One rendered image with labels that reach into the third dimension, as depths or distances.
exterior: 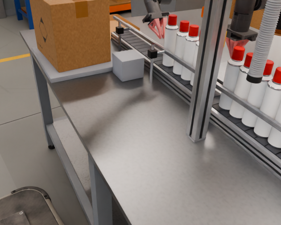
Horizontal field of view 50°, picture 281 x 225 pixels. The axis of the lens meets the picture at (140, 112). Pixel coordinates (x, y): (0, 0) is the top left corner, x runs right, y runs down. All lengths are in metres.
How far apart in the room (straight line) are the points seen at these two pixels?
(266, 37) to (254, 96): 0.22
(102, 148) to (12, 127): 1.68
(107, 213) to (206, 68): 0.69
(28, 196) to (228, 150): 1.03
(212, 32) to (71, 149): 1.28
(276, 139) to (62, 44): 0.84
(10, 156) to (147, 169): 1.53
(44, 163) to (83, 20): 1.15
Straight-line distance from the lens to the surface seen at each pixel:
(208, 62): 0.79
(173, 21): 1.19
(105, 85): 1.20
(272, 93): 0.85
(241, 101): 0.91
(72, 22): 1.23
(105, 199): 1.15
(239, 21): 0.99
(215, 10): 0.75
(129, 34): 1.60
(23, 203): 1.58
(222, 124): 0.98
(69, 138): 1.92
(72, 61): 1.28
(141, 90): 1.17
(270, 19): 0.72
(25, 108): 2.71
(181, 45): 1.14
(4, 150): 2.30
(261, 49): 0.74
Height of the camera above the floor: 1.41
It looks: 34 degrees down
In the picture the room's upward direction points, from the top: 2 degrees clockwise
